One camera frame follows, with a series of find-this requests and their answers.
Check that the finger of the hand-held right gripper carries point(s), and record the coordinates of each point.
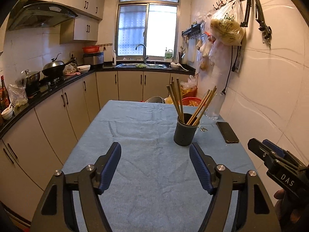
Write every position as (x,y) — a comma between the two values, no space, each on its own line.
(275,147)
(259,151)

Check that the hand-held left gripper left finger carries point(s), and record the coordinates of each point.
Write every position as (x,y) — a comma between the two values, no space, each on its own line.
(112,164)

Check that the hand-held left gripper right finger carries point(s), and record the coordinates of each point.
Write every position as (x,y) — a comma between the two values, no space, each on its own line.
(199,166)

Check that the black perforated utensil holder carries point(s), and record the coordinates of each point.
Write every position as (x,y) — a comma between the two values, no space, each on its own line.
(184,135)

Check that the group of wooden chopsticks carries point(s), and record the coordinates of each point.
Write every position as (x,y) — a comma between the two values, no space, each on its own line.
(180,112)

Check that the person's right hand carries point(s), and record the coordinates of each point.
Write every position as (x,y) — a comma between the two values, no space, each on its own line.
(280,198)

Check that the small metal keys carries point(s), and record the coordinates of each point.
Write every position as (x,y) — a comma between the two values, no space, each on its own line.
(203,129)

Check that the black smartphone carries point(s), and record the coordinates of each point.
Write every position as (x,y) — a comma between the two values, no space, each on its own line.
(227,132)

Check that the blue table towel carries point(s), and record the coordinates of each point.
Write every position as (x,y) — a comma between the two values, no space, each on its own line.
(149,149)

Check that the clear glass pitcher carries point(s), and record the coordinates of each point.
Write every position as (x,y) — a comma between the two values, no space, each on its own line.
(214,108)

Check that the red plastic basket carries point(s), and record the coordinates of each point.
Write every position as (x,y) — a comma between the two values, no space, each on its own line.
(193,100)

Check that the yellow plastic bag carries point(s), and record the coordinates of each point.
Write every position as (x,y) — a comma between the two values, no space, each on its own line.
(170,101)

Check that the steel basin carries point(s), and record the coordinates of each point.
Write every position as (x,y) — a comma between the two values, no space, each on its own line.
(154,99)

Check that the beige base cabinets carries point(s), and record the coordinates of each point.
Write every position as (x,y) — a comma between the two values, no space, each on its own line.
(48,116)

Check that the clear plastic bag of snacks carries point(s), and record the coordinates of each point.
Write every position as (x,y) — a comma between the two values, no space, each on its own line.
(189,84)

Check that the white power strip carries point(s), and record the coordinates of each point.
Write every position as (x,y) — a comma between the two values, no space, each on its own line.
(237,60)

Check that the black kitchen countertop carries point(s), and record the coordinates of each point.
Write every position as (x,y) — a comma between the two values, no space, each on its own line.
(48,91)

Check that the steel sink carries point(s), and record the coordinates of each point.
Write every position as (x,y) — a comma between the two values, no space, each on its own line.
(130,65)

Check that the black gas stove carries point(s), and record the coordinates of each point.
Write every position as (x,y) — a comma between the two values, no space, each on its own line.
(53,82)

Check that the plastic bag of food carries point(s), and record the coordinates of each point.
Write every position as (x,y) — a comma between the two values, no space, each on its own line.
(71,69)

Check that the white ladle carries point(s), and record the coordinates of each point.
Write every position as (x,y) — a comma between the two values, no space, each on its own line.
(177,65)

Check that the white bottle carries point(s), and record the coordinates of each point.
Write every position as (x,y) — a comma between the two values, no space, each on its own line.
(114,58)

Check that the steel countertop appliance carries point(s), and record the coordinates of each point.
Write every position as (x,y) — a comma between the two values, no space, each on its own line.
(94,59)

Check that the dark countertop utensil caddy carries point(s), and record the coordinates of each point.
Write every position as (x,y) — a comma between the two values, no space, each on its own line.
(181,58)

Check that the black wok with lid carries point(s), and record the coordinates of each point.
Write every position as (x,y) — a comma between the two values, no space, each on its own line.
(54,69)

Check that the small hanging plastic bags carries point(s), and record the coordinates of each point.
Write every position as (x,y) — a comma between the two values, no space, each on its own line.
(207,50)

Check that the green detergent bottle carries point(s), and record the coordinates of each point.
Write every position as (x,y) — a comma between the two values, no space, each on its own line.
(168,55)

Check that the white cutting board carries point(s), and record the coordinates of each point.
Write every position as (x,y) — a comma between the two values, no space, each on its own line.
(191,50)

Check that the crumpled clear plastic bag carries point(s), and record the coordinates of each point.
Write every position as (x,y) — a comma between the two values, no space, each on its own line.
(18,95)

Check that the small white bowl with spoon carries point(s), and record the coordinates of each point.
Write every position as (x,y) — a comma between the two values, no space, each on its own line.
(7,113)

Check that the red plastic basin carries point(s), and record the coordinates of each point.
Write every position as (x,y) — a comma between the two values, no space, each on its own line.
(90,49)

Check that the steel faucet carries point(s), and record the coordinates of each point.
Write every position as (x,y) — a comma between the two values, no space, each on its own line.
(144,52)

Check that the steel cooking pot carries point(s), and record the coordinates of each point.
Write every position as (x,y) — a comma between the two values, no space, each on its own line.
(32,77)

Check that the large hanging plastic bag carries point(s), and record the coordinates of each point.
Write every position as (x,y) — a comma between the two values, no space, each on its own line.
(227,26)

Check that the dark sauce bottle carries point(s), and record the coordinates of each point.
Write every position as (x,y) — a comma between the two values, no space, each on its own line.
(3,94)

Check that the kitchen window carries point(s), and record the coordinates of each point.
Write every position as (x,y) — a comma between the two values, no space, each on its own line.
(149,21)

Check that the glass range hood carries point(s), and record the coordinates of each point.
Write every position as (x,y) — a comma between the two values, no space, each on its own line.
(41,14)

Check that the wall socket with plug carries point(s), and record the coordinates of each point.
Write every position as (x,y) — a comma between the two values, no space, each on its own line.
(224,91)

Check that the black wall shelf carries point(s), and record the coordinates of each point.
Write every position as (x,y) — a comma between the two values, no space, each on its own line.
(192,31)

